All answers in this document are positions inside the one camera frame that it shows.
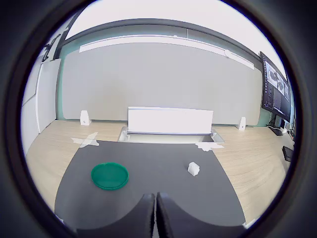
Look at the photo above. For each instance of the black computer monitor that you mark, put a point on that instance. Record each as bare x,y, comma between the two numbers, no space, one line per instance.
275,94

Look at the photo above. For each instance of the small white plastic terminal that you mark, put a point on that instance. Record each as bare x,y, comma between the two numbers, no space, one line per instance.
193,169

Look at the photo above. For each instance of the white partition rail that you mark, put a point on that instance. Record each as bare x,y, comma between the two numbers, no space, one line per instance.
163,41

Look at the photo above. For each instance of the grey partition panel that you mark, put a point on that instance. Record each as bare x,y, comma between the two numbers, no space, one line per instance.
158,79

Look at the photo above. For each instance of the small white bracket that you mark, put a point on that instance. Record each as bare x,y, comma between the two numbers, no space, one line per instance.
85,118
241,124

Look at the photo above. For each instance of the white side partition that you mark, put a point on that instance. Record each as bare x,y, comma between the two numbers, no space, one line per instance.
45,99

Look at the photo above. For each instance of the white tape patch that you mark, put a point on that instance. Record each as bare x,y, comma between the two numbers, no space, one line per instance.
208,146

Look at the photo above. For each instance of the dark grey mat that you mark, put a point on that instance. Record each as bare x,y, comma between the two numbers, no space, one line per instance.
153,163

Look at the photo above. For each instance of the black keyboard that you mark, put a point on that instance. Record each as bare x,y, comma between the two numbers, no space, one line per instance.
287,153

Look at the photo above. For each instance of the white tape cross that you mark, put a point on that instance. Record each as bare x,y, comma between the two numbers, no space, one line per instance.
86,141

